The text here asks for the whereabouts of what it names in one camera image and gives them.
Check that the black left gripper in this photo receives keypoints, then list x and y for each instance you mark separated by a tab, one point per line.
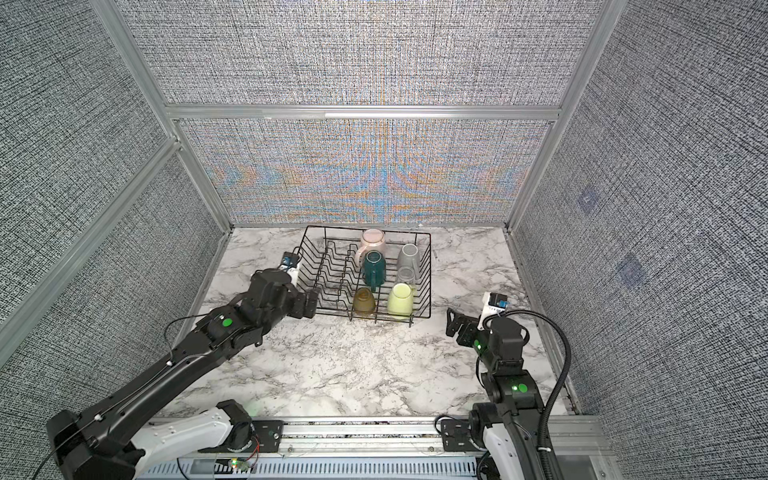
305	309

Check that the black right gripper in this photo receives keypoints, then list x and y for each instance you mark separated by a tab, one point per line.
472	322

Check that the amber glass cup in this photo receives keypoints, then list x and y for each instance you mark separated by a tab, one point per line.
364	301

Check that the light green mug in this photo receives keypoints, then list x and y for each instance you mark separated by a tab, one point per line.
401	300

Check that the dark green mug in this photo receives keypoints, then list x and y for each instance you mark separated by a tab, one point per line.
374	270

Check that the black wire dish rack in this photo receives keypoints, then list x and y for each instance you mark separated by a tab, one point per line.
329	266

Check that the pink iridescent mug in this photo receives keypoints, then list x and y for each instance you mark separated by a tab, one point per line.
371	240

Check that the grey ceramic mug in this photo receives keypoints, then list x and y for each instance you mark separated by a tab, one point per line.
408	256

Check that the clear glass cup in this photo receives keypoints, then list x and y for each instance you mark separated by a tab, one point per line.
407	275

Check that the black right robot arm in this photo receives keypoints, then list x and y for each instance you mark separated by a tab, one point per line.
512	426

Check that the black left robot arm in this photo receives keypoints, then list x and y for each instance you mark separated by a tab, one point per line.
102	438

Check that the white vented grille strip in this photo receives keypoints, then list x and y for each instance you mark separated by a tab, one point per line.
318	468

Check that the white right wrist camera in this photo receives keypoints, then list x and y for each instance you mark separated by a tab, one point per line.
493	304

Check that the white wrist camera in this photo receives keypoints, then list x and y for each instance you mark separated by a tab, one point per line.
291	263
493	304

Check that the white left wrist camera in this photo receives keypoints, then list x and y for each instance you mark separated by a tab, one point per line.
291	263

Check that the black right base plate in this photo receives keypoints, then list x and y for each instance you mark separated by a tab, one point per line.
456	435

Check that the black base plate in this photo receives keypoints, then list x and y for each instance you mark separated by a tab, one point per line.
456	435
262	435

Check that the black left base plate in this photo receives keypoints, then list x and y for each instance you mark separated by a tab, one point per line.
262	435

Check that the aluminium front rail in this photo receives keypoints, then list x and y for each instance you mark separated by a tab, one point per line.
164	439

